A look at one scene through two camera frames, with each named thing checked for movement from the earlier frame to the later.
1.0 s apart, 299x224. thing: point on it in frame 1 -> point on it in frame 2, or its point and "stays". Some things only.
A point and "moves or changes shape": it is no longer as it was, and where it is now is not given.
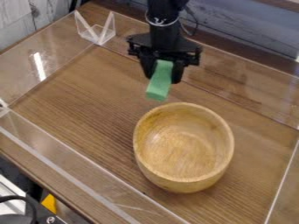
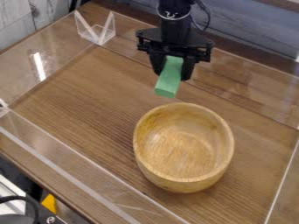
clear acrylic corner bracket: (97, 33) stays
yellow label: (51, 203) stays
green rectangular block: (159, 84) moves or changes shape
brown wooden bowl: (182, 143) stays
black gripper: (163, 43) -> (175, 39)
